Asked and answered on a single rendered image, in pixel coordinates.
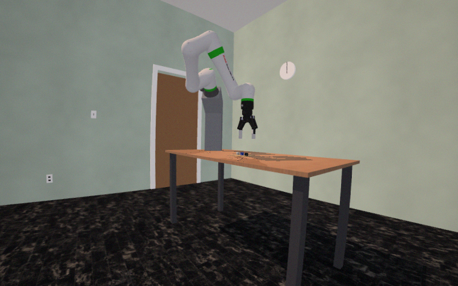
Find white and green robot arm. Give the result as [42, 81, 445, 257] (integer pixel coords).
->
[181, 30, 255, 110]

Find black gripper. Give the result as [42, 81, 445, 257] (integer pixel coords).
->
[237, 109, 258, 139]

